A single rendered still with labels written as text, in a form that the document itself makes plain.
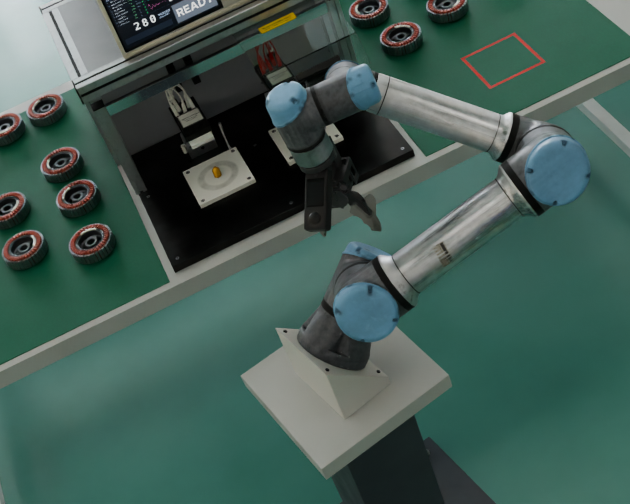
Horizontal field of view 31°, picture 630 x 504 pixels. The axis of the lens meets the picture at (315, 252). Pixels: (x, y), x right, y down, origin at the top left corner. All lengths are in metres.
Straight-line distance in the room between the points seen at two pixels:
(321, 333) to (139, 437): 1.31
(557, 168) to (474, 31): 1.15
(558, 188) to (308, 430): 0.71
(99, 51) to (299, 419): 1.06
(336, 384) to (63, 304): 0.83
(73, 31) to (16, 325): 0.75
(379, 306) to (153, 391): 1.58
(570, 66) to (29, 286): 1.44
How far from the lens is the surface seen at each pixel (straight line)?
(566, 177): 2.04
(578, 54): 2.98
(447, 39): 3.12
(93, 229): 2.89
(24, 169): 3.26
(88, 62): 2.84
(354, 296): 2.06
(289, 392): 2.39
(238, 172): 2.86
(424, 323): 3.41
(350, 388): 2.27
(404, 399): 2.31
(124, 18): 2.74
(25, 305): 2.86
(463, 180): 3.80
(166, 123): 3.06
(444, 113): 2.15
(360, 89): 2.01
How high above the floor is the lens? 2.58
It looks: 44 degrees down
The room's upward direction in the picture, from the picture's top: 21 degrees counter-clockwise
